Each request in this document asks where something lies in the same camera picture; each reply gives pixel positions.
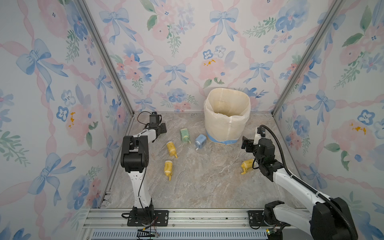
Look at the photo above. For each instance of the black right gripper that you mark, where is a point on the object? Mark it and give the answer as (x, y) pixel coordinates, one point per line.
(250, 143)

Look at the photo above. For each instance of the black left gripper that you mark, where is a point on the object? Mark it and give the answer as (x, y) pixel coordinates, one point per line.
(163, 128)

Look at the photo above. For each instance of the yellow pencil sharpener front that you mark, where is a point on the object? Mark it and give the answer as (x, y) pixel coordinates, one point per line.
(168, 169)

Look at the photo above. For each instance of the yellow pencil sharpener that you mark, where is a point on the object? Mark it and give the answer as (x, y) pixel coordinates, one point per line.
(172, 149)
(247, 166)
(168, 169)

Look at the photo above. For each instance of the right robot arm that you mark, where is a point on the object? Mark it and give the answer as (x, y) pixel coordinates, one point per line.
(324, 217)

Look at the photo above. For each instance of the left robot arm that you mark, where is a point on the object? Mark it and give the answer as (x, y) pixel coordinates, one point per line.
(135, 158)

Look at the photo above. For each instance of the yellow pencil sharpener right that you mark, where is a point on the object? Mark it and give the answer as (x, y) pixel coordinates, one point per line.
(247, 166)

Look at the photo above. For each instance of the yellow pencil sharpener back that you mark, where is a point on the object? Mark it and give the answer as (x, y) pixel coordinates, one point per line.
(172, 149)

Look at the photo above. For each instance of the green pencil sharpener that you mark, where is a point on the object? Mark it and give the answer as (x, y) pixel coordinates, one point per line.
(185, 135)

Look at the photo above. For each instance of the blue pencil sharpener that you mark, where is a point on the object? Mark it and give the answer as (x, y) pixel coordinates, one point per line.
(200, 141)

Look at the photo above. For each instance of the cream waste bin with liner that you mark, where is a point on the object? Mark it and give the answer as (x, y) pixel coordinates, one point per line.
(226, 114)

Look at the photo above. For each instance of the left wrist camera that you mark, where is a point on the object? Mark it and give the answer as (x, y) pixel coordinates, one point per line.
(154, 119)

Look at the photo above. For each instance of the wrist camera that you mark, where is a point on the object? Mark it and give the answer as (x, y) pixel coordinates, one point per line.
(258, 136)
(154, 119)

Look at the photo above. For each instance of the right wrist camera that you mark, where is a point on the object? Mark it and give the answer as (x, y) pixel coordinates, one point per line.
(258, 136)

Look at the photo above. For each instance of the aluminium corner post right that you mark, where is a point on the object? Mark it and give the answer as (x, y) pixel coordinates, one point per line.
(323, 28)

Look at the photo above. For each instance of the aluminium corner post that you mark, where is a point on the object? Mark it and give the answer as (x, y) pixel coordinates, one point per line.
(323, 28)
(95, 34)

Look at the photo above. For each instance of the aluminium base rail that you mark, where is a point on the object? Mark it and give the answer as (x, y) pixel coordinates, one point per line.
(180, 224)

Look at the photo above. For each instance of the aluminium corner post left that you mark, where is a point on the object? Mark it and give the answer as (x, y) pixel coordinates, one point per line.
(95, 34)

